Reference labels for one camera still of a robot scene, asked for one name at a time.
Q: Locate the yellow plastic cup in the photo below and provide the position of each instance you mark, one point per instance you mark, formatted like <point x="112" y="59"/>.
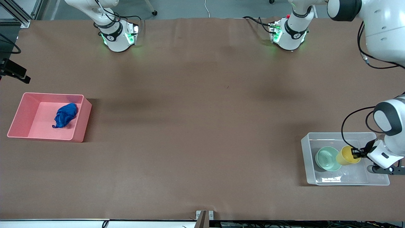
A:
<point x="345" y="156"/>

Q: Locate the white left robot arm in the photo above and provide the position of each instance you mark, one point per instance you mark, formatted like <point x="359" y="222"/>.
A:
<point x="386" y="28"/>

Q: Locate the pink plastic bin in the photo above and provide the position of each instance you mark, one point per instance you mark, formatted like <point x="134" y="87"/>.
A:
<point x="41" y="126"/>

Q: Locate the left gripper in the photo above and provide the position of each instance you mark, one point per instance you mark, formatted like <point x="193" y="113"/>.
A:
<point x="367" y="148"/>

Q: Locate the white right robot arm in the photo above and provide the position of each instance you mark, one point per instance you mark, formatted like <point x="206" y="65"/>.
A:
<point x="117" y="41"/>

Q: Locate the aluminium frame post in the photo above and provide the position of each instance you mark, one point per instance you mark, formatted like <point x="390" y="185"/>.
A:
<point x="19" y="14"/>

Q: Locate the white table edge rail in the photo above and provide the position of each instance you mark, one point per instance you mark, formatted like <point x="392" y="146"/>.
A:
<point x="63" y="224"/>

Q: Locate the blue cloth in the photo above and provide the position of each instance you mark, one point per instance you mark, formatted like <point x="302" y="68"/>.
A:
<point x="65" y="115"/>

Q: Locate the metal table edge bracket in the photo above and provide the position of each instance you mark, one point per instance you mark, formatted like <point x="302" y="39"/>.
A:
<point x="204" y="218"/>

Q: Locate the mint green bowl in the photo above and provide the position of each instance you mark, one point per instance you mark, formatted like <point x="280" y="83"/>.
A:
<point x="327" y="158"/>

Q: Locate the clear plastic bin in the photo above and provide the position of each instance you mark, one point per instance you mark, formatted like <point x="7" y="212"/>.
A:
<point x="354" y="175"/>

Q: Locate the chair leg with caster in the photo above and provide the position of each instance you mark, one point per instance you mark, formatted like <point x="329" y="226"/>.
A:
<point x="154" y="13"/>

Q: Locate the brown table cover sheet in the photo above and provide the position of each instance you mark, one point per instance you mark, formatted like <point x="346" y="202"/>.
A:
<point x="202" y="142"/>

